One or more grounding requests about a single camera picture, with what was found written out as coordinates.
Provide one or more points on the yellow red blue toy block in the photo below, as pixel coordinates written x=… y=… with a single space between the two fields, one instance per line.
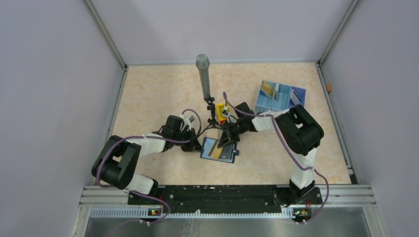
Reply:
x=218 y=110

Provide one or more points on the gold credit card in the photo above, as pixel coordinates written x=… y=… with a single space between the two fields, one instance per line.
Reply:
x=215 y=150
x=267 y=89

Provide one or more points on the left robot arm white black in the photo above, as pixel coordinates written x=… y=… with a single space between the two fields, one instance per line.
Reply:
x=116 y=164

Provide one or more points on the light blue drawer left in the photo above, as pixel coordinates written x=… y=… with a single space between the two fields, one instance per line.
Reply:
x=263 y=103

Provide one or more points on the aluminium frame front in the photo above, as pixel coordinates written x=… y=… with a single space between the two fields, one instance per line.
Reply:
x=350 y=211

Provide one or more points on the black credit card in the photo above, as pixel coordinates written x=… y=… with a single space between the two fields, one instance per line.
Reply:
x=226 y=154
x=277 y=94

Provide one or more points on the purple drawer right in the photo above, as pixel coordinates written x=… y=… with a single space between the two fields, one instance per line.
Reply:
x=302 y=94

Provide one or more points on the light blue drawer middle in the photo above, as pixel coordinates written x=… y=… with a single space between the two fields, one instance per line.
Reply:
x=283 y=102

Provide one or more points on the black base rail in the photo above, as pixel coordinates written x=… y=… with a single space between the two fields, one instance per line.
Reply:
x=227 y=199

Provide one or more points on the dark blue card holder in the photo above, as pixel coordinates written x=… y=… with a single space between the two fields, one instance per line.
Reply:
x=208 y=142

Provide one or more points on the small wooden knob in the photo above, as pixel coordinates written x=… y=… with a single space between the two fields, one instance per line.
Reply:
x=328 y=87

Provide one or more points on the light blue drawer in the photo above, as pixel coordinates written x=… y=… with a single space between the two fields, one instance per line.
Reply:
x=263 y=103
x=283 y=102

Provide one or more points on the grey microphone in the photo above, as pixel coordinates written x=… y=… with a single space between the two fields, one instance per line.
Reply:
x=203 y=64

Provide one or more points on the black tripod stand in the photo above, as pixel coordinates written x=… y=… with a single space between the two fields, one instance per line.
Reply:
x=212 y=122

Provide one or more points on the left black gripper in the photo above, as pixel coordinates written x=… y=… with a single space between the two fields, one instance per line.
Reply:
x=194 y=144

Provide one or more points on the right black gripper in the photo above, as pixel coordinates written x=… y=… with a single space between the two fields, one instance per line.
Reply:
x=227 y=134

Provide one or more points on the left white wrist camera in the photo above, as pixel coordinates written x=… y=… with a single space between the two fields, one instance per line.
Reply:
x=187 y=122

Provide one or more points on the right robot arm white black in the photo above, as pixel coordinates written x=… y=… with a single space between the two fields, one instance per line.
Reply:
x=298 y=131

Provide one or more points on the silver credit card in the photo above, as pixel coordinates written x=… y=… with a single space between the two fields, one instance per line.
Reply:
x=294 y=97

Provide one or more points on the white cable duct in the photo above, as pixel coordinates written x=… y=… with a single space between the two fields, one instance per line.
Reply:
x=144 y=213

